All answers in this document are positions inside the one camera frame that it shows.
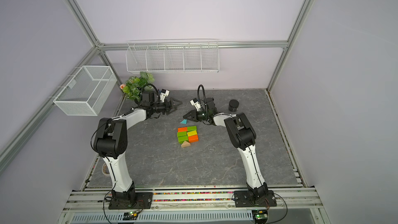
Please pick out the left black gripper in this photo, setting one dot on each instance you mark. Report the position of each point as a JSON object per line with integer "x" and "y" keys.
{"x": 168, "y": 107}

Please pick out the tape roll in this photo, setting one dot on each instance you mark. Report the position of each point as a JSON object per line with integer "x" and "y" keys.
{"x": 105, "y": 170}

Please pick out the orange block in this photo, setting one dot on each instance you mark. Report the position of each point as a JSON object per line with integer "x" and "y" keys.
{"x": 193, "y": 138}
{"x": 183, "y": 129}

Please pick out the yellow block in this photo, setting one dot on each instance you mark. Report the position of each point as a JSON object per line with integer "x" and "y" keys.
{"x": 192, "y": 133}

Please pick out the black cylinder container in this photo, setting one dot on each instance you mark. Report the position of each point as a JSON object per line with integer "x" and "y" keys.
{"x": 233, "y": 105}

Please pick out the green block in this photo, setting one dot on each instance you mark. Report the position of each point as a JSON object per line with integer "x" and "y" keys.
{"x": 182, "y": 139}
{"x": 180, "y": 134}
{"x": 191, "y": 128}

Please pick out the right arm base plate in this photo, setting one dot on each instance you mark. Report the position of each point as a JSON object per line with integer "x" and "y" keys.
{"x": 254, "y": 199}

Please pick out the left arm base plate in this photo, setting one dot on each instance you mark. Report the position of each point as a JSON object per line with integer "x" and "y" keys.
{"x": 141, "y": 200}

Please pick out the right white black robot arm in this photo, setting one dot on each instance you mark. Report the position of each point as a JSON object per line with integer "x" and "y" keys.
{"x": 242, "y": 136}

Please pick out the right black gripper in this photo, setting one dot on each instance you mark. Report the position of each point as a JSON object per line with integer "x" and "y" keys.
{"x": 193, "y": 115}

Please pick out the white mesh side basket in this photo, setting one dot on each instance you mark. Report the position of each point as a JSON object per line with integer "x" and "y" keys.
{"x": 87, "y": 91}

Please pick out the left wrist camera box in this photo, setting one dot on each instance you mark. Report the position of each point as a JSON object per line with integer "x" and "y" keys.
{"x": 163, "y": 94}

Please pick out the tan wooden triangle block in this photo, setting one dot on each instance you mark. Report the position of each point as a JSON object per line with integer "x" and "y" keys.
{"x": 185, "y": 144}

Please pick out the green potted plant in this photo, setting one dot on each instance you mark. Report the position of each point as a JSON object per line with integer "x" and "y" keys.
{"x": 135, "y": 85}

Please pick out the long white wire basket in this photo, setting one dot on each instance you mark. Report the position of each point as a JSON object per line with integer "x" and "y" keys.
{"x": 173, "y": 55}

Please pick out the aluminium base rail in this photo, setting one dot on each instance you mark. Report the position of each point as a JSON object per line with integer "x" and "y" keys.
{"x": 210, "y": 198}

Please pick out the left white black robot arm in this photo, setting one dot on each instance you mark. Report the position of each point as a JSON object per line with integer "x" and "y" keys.
{"x": 111, "y": 138}

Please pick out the white vented cable duct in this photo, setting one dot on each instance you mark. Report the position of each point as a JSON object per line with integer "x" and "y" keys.
{"x": 173, "y": 217}

